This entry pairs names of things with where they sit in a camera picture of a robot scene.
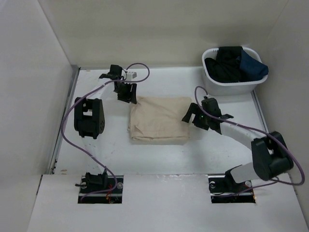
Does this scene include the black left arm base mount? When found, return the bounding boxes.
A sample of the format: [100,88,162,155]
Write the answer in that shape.
[75,170,124,204]

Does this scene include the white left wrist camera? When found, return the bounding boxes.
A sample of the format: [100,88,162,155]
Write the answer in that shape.
[126,72,137,81]

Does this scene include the navy blue trousers in basket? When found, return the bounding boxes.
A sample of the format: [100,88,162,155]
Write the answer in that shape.
[238,50,269,82]

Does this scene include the black trousers in basket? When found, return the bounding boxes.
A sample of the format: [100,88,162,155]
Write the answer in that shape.
[204,46,243,83]

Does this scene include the white plastic laundry basket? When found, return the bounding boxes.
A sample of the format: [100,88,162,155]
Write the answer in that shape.
[201,46,269,96]

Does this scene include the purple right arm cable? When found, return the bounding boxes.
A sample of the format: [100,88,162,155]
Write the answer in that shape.
[195,86,306,196]

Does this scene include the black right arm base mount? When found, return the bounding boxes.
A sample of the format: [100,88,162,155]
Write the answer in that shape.
[208,175,255,203]

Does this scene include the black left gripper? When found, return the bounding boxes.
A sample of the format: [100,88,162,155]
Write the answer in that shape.
[114,82,137,104]

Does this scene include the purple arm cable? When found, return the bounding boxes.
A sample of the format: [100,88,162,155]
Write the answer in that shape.
[195,86,306,196]
[60,62,151,203]

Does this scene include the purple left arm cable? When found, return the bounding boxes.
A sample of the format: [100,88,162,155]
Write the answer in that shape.
[60,62,151,203]

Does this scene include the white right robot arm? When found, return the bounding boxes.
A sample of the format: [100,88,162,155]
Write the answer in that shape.
[182,97,295,192]

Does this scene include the beige drawstring trousers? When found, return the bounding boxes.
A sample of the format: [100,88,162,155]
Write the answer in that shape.
[128,97,192,144]

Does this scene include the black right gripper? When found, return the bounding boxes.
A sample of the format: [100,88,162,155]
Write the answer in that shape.
[183,102,211,131]

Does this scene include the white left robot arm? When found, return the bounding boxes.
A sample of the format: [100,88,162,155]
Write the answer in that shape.
[73,64,137,166]

